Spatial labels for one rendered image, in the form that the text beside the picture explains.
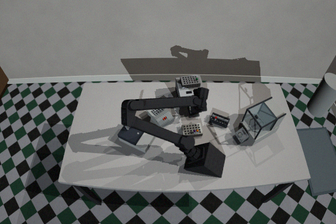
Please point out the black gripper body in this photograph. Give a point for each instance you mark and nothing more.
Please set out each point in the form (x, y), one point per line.
(195, 110)

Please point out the beige tube rack with round holes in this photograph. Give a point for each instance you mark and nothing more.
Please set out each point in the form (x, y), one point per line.
(188, 129)

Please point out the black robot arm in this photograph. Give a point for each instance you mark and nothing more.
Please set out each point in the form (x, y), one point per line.
(184, 142)

